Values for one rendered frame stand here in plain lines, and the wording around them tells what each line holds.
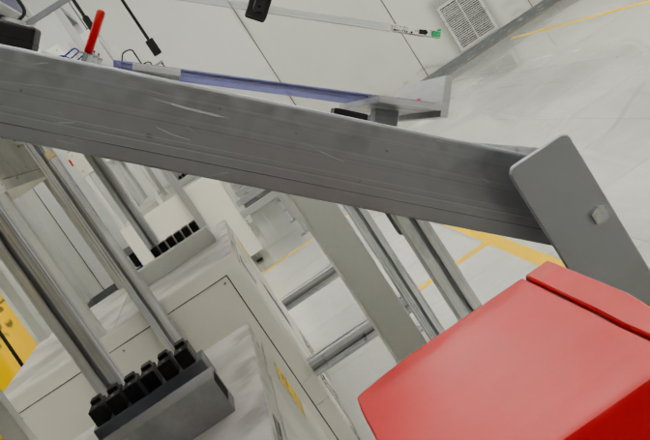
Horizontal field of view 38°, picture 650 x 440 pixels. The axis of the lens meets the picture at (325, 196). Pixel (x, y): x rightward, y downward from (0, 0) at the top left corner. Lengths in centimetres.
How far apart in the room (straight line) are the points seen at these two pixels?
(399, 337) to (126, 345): 76
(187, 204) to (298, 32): 353
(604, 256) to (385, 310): 97
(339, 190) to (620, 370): 42
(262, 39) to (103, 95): 815
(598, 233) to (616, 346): 39
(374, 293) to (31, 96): 103
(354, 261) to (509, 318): 125
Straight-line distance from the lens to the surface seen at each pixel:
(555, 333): 32
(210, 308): 215
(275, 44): 881
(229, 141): 66
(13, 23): 99
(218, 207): 569
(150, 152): 66
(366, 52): 891
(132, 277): 210
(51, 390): 222
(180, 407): 105
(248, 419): 100
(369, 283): 161
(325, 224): 158
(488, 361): 33
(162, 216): 569
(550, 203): 66
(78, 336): 141
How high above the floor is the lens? 90
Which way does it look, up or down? 8 degrees down
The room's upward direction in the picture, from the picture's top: 33 degrees counter-clockwise
